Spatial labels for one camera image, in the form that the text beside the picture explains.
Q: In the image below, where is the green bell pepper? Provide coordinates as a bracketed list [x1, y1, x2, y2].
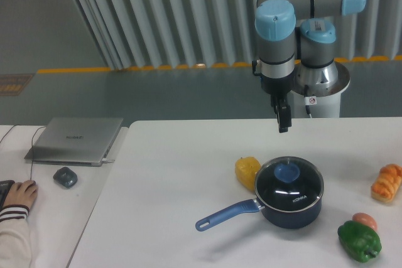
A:
[337, 220, 382, 263]

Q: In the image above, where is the glass lid with blue knob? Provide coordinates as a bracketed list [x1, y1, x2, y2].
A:
[255, 156, 324, 212]

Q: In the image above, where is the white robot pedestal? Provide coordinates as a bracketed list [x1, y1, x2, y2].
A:
[291, 62, 350, 118]

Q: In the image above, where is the black keyboard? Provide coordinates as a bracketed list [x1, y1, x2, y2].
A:
[0, 180, 15, 209]

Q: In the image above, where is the silver closed laptop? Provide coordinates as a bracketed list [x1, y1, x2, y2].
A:
[24, 117, 123, 167]

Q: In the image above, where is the orange bread pastry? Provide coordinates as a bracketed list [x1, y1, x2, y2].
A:
[371, 164, 401, 203]

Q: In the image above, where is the white striped sleeve forearm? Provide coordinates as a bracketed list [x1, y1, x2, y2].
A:
[1, 205, 32, 267]

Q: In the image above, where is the yellow bell pepper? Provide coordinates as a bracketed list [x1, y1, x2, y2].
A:
[235, 156, 261, 191]

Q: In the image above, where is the black computer mouse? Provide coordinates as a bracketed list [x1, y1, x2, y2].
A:
[27, 181, 36, 188]

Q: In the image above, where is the person's hand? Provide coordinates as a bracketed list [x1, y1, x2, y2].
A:
[4, 180, 38, 210]

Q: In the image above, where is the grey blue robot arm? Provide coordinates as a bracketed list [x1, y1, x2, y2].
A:
[253, 0, 366, 132]

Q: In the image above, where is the blue saucepan with handle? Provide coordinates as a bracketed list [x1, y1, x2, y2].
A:
[195, 182, 323, 232]

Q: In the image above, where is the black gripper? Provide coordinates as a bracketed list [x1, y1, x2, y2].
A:
[261, 75, 294, 132]

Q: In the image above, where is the dark grey earbuds case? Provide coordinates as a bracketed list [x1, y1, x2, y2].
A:
[53, 166, 78, 189]

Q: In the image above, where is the black mouse cable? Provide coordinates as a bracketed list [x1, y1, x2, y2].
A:
[0, 124, 48, 182]

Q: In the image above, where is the grey corrugated curtain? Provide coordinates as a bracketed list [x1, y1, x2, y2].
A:
[76, 0, 401, 70]

